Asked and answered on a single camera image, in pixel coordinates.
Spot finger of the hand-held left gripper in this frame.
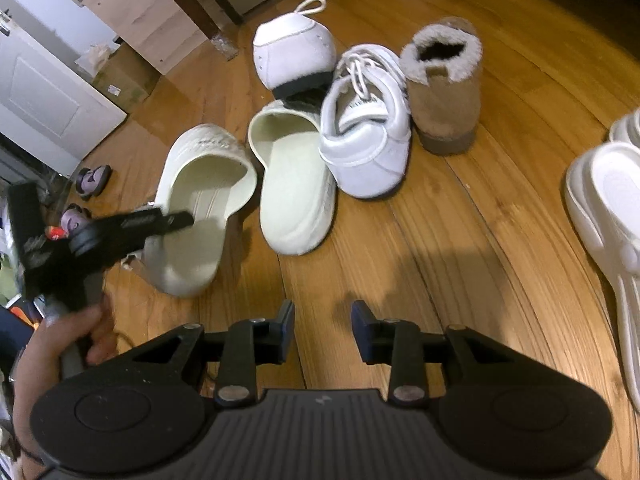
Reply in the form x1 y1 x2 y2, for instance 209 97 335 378
100 208 196 261

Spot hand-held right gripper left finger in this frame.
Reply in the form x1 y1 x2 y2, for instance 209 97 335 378
120 300 296 407

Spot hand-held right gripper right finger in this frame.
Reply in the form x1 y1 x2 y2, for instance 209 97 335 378
351 300 516 407

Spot cream slide sandal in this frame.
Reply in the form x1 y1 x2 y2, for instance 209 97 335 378
134 124 258 297
248 100 337 256

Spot white strap sneaker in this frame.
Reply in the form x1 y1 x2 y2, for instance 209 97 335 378
319 44 413 198
251 0 337 111

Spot tan fleece-lined boot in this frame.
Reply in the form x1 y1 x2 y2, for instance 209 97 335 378
400 16 483 155

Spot white clog purple charms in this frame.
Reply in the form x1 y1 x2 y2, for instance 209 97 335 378
607 110 640 146
565 141 640 391

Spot person's left hand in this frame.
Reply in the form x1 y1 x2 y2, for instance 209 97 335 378
11 295 118 461

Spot closed brown cardboard box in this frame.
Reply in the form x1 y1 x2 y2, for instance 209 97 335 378
92 42 161 111

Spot white door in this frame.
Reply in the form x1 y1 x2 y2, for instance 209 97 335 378
0 10 128 176

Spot light wooden board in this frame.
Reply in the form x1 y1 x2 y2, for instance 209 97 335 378
82 0 221 76

